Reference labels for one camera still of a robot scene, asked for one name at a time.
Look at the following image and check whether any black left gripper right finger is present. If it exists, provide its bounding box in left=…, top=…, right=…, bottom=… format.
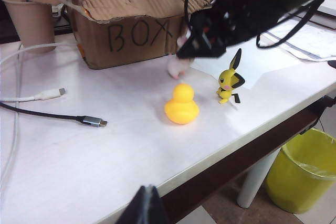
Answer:
left=143, top=185, right=169, bottom=224

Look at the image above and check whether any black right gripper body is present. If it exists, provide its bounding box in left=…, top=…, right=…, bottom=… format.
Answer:
left=188, top=0, right=279, bottom=49

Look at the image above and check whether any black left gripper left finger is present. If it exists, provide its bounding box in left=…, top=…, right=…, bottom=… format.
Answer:
left=115, top=185, right=151, bottom=224

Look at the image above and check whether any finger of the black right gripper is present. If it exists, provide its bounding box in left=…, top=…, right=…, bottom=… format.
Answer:
left=175, top=28, right=227, bottom=59

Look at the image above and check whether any white pink rabbit doll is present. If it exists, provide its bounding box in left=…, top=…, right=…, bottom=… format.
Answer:
left=166, top=28, right=196, bottom=79

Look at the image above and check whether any brown cardboard box marked BOX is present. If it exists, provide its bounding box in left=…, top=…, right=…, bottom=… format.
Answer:
left=23, top=0, right=218, bottom=70

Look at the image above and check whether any yellow black Pichu figure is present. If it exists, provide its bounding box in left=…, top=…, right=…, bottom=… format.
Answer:
left=215, top=48, right=247, bottom=111

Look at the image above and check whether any white paper sheet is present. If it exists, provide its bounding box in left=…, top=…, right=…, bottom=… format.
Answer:
left=193, top=50, right=297, bottom=90

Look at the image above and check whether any yellow rubber duck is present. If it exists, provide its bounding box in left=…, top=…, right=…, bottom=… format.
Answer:
left=164, top=83, right=201, bottom=125

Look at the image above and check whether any printed paper stack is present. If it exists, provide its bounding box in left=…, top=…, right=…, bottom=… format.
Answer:
left=262, top=19, right=336, bottom=62

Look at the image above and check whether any white table leg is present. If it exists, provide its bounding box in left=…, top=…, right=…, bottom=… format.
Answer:
left=237, top=147, right=281, bottom=208

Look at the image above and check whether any black table clamp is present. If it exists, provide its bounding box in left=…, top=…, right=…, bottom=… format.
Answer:
left=299, top=94, right=334, bottom=134

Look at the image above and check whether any yellow trash bin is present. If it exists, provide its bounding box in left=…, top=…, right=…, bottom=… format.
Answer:
left=264, top=128, right=336, bottom=214

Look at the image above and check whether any brown paper cup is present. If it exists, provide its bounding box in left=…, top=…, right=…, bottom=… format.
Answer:
left=1, top=0, right=56, bottom=54

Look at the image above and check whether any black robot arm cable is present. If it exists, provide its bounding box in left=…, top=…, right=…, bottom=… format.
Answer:
left=183, top=0, right=197, bottom=35
left=256, top=0, right=328, bottom=49

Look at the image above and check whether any black USB-C cable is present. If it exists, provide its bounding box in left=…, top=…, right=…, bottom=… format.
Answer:
left=0, top=102, right=108, bottom=128

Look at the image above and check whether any white USB-C cable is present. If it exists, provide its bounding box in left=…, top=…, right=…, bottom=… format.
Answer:
left=0, top=41, right=78, bottom=183

